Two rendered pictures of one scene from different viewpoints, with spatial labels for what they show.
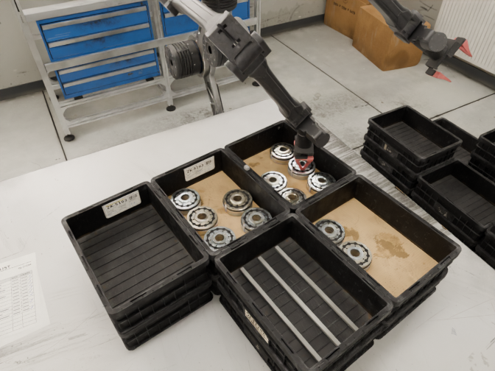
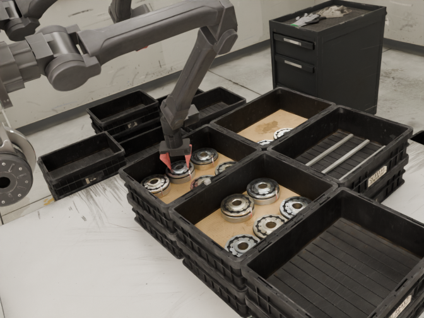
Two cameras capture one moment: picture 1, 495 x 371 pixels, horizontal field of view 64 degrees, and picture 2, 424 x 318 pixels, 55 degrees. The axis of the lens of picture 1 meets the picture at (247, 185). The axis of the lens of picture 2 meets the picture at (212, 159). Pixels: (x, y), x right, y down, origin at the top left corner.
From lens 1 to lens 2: 1.41 m
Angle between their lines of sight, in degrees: 67
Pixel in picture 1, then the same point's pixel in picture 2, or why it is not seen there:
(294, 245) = not seen: hidden behind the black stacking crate
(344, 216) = not seen: hidden behind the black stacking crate
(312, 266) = (301, 159)
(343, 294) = (321, 144)
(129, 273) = (367, 282)
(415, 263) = (281, 118)
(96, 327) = not seen: outside the picture
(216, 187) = (211, 233)
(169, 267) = (342, 247)
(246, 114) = (18, 267)
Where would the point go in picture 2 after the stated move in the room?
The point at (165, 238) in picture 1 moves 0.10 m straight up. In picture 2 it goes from (303, 262) to (302, 234)
